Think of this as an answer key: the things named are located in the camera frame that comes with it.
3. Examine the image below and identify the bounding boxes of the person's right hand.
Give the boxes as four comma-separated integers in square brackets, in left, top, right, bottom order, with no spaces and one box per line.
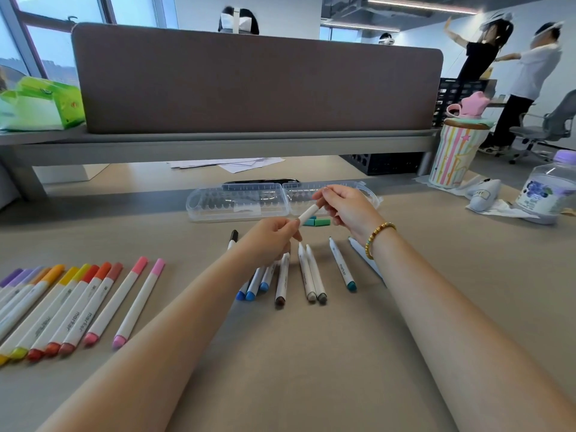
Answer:
[311,184,389,246]

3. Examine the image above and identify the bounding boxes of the person's left hand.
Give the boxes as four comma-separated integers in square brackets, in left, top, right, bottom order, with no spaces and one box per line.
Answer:
[238,216,303,271]

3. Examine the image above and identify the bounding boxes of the light-brown-ended white marker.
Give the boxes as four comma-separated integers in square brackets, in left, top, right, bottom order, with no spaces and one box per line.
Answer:
[296,200,325,226]

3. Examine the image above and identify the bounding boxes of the clear plastic marker case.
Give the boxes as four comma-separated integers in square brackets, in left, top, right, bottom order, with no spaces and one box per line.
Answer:
[185,180,383,223]

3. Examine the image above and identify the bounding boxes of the group of cool-coloured white markers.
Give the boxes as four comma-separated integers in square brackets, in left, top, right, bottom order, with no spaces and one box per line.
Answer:
[227,229,384,307]

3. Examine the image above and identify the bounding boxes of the group of warm-coloured white markers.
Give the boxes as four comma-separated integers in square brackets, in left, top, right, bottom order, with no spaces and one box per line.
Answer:
[0,257,166,366]

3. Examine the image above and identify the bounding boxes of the person's right forearm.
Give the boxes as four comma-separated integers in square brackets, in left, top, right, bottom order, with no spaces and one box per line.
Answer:
[371,227,576,432]

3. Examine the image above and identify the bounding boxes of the person's left forearm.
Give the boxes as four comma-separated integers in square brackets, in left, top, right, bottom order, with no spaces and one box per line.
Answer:
[38,249,253,432]

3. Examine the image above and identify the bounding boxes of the black smartphone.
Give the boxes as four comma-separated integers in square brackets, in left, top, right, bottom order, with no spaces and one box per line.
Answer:
[221,178,301,186]

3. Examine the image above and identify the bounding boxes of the papers with orange sheet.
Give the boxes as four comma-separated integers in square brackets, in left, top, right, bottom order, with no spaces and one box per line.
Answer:
[169,157,287,175]

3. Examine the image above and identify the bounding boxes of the grey desk riser shelf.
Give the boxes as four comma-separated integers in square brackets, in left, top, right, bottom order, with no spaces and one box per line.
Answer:
[0,128,442,201]

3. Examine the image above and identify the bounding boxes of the striped tumbler pink lid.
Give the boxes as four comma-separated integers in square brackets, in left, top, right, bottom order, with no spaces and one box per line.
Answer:
[428,91,496,190]

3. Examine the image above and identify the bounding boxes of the white plush toy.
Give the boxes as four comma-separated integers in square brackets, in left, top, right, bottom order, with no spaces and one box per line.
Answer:
[467,178,503,212]

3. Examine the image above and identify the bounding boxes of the black plastic file rack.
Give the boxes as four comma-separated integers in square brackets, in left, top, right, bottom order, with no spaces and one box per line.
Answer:
[433,77,498,128]

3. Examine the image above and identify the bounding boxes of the white tissue paper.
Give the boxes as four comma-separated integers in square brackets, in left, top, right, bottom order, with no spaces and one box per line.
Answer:
[413,174,541,220]

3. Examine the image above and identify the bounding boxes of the brown fabric desk divider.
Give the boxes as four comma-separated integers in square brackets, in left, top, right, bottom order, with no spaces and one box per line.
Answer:
[71,23,444,134]

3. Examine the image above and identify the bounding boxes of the linear ceiling light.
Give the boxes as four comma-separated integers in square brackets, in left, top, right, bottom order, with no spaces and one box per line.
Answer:
[368,0,479,15]
[320,21,401,33]

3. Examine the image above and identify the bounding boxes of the clear bottle purple cap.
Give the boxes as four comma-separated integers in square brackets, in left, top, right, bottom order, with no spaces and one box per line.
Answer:
[514,149,576,226]

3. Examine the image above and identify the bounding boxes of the green tissue pack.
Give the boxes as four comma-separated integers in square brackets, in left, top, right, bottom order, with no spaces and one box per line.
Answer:
[0,76,86,132]

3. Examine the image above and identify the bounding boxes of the gold bead bracelet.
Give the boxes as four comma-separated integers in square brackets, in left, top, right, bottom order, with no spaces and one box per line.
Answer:
[364,222,398,260]

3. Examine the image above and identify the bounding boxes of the dark window frame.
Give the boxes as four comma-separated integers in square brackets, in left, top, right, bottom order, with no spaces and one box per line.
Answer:
[0,0,179,88]

